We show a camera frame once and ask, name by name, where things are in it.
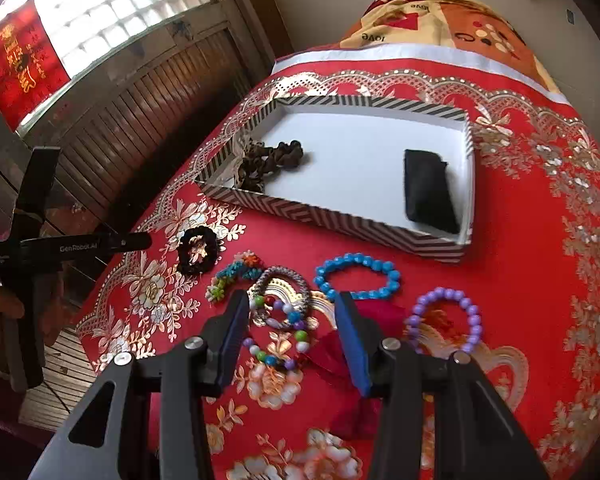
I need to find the silver braided hair band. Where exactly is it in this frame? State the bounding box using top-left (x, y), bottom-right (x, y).
top-left (249, 266), bottom-right (313, 332)

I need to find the red paper window decoration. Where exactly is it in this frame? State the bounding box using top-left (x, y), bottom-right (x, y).
top-left (0, 0), bottom-right (70, 130)

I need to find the blue bead bracelet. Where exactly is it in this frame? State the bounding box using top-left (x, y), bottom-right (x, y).
top-left (312, 251), bottom-right (402, 302)

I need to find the black fabric pouch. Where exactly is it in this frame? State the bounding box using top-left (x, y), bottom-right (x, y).
top-left (403, 150), bottom-right (460, 234)

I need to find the colourful flower bead bracelet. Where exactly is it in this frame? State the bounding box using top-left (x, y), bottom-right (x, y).
top-left (204, 250), bottom-right (266, 304)

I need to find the orange love-print blanket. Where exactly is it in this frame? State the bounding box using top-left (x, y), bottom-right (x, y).
top-left (338, 0), bottom-right (566, 96)

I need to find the purple bead bracelet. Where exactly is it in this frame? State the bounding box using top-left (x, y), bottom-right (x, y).
top-left (404, 286), bottom-right (484, 356)

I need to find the red floral embroidered bedspread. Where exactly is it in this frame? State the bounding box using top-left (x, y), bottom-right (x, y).
top-left (78, 51), bottom-right (600, 479)

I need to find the striped chevron shallow box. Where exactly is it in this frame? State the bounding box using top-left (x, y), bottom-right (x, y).
top-left (196, 96), bottom-right (475, 262)

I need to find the black scrunchie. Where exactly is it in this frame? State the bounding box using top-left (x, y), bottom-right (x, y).
top-left (178, 226), bottom-right (220, 278)

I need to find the brown scrunchie hair tie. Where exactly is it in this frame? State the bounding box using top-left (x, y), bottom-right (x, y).
top-left (236, 138), bottom-right (306, 194)

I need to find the red satin bow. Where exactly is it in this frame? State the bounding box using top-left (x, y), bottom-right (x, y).
top-left (304, 299), bottom-right (412, 441)

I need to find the multicolour bead bracelet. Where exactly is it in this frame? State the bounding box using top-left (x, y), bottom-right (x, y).
top-left (241, 292), bottom-right (312, 372)

